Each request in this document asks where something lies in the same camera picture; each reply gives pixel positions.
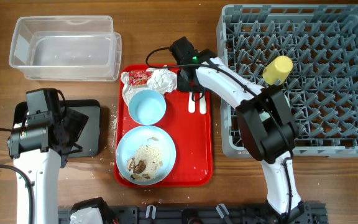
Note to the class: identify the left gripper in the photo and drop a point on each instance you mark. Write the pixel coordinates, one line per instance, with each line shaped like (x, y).
(74, 119)

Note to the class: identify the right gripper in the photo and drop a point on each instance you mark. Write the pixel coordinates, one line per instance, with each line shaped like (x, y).
(183, 88)

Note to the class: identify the white plastic fork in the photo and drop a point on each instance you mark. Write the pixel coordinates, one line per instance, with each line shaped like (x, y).
(191, 103)

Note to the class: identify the white plastic spoon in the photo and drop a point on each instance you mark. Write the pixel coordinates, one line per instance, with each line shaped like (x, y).
(202, 103)

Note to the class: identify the light blue bowl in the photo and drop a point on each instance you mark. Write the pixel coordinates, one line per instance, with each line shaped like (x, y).
(147, 107)

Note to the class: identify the red strawberry snack wrapper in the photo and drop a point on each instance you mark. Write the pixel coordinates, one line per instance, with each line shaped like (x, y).
(139, 77)

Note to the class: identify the light blue plate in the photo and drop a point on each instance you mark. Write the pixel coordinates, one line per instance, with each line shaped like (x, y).
(130, 143)

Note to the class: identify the yellow plastic cup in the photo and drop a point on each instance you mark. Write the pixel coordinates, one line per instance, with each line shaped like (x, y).
(276, 72)

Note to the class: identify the light green bowl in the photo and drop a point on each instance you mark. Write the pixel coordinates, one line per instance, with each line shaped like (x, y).
(264, 115)

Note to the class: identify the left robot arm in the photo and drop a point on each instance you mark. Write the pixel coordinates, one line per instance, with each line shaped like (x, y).
(39, 146)

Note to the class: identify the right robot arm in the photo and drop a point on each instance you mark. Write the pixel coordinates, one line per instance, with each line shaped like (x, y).
(266, 124)

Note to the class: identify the grey dishwasher rack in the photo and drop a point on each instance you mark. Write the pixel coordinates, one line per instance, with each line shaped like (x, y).
(322, 89)

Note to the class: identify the black plastic bin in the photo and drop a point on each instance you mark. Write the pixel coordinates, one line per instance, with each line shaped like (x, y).
(89, 138)

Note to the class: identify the red serving tray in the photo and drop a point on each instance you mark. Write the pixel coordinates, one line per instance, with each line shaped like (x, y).
(191, 134)

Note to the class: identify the clear plastic bin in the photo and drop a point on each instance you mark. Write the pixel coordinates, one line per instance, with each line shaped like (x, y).
(66, 48)

